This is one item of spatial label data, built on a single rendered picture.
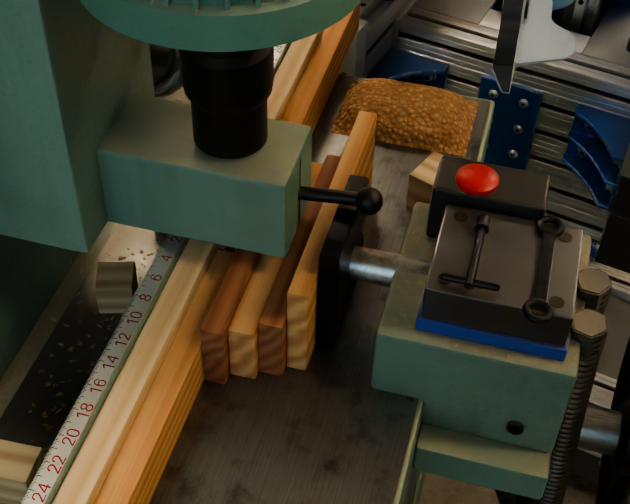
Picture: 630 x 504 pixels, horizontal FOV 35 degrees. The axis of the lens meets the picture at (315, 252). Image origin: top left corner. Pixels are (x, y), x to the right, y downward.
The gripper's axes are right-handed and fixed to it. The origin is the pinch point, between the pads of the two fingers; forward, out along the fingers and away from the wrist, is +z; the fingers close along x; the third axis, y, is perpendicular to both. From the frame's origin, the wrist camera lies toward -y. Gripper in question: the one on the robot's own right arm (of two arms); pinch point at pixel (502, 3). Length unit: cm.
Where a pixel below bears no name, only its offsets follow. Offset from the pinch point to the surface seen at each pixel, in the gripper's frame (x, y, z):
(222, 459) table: 19.3, -13.4, 28.6
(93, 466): 13.9, -19.0, 34.3
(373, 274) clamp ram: 14.3, -6.2, 14.3
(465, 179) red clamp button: 7.7, -0.6, 10.4
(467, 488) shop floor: 110, -2, -33
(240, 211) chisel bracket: 8.6, -15.2, 15.8
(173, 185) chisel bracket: 7.1, -19.9, 15.8
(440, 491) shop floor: 110, -6, -31
